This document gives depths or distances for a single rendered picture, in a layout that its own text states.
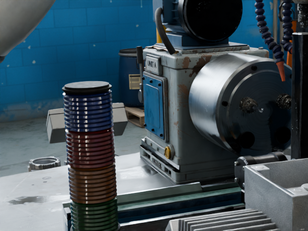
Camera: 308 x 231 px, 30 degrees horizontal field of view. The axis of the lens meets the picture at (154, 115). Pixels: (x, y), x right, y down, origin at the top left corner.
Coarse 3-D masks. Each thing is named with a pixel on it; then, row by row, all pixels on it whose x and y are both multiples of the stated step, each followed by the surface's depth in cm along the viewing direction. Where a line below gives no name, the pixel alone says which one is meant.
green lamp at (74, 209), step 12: (72, 204) 71; (84, 204) 70; (96, 204) 70; (108, 204) 71; (72, 216) 72; (84, 216) 70; (96, 216) 70; (108, 216) 71; (72, 228) 72; (84, 228) 71; (96, 228) 71; (108, 228) 71
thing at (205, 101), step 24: (216, 72) 140; (240, 72) 134; (264, 72) 136; (288, 72) 138; (192, 96) 147; (216, 96) 135; (240, 96) 135; (264, 96) 137; (288, 96) 136; (192, 120) 150; (216, 120) 135; (240, 120) 136; (264, 120) 138; (288, 120) 140; (216, 144) 149; (240, 144) 136; (264, 144) 139; (288, 144) 142
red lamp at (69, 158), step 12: (72, 132) 69; (84, 132) 68; (96, 132) 68; (108, 132) 69; (72, 144) 69; (84, 144) 68; (96, 144) 68; (108, 144) 70; (72, 156) 69; (84, 156) 69; (96, 156) 69; (108, 156) 70; (84, 168) 69
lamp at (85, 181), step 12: (72, 168) 70; (96, 168) 69; (108, 168) 70; (72, 180) 70; (84, 180) 69; (96, 180) 69; (108, 180) 70; (72, 192) 71; (84, 192) 70; (96, 192) 70; (108, 192) 70
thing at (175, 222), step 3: (177, 219) 60; (171, 222) 59; (174, 222) 59; (177, 222) 60; (168, 225) 60; (171, 225) 59; (174, 225) 59; (177, 225) 59; (168, 228) 60; (171, 228) 59; (174, 228) 59; (177, 228) 59
